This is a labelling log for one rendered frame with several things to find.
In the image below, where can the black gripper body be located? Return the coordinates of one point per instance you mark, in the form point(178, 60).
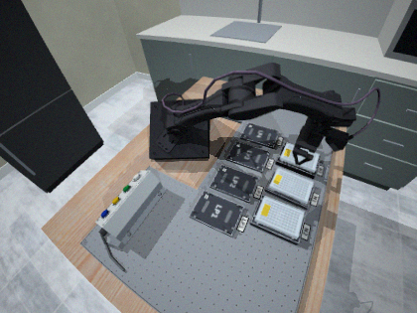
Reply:
point(302, 141)

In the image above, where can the white button panel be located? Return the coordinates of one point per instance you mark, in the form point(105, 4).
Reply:
point(130, 208)

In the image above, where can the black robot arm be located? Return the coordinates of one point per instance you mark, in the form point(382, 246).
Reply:
point(237, 100)

